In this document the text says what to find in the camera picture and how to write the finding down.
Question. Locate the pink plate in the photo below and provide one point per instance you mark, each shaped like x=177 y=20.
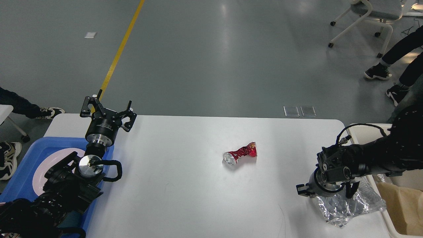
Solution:
x=39 y=176

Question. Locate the white office chair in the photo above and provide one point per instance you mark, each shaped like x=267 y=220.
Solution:
x=376 y=12

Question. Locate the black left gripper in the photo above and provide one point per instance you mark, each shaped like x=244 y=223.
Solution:
x=104 y=125

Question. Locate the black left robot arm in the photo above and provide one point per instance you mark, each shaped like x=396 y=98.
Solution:
x=72 y=183

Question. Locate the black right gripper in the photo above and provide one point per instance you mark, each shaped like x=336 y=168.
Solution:
x=318 y=187

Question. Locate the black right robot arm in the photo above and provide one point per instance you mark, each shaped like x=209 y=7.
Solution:
x=338 y=165

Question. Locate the floor outlet cover plates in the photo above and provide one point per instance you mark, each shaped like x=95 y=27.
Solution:
x=297 y=111

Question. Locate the person in black trousers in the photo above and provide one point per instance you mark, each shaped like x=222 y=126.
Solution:
x=412 y=72

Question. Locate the brown paper bag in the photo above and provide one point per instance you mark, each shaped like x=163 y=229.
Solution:
x=404 y=206

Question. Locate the crushed red soda can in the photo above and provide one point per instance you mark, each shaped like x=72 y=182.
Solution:
x=232 y=157

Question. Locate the beige plastic bin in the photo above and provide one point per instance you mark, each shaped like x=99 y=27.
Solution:
x=410 y=179

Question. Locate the white chair at left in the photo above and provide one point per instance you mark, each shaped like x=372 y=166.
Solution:
x=5 y=111

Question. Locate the seated person leg left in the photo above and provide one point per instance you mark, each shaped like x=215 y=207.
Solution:
x=9 y=151

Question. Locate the aluminium foil sheet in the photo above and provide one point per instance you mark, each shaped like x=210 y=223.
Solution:
x=338 y=210

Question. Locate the blue plastic tray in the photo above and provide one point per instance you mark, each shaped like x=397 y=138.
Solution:
x=28 y=180

